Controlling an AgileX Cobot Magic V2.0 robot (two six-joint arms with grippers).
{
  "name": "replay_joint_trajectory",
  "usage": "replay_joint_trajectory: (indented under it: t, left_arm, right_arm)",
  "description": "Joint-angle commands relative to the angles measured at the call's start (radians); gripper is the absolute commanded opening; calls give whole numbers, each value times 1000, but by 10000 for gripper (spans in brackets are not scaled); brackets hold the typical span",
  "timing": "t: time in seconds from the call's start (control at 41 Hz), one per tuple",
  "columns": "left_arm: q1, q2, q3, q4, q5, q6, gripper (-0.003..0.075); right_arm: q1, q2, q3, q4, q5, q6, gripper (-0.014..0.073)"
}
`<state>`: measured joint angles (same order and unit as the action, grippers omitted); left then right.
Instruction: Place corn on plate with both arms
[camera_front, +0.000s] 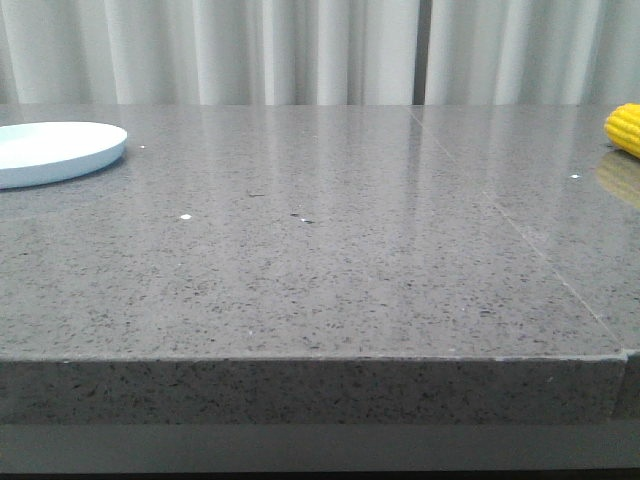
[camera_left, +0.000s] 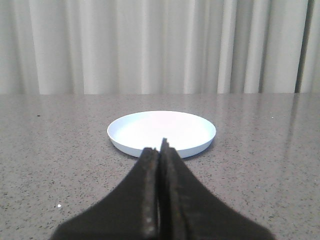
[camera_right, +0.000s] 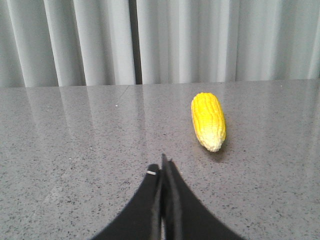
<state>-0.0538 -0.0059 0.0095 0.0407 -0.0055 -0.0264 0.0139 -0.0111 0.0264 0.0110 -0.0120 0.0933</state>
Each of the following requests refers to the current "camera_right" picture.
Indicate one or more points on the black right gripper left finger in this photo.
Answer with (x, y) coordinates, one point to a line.
(141, 217)

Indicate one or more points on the yellow corn cob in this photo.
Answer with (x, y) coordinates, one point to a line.
(208, 121)

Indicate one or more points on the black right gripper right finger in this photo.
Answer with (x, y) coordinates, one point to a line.
(184, 216)

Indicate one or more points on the grey pleated curtain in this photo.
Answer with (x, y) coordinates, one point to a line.
(46, 43)

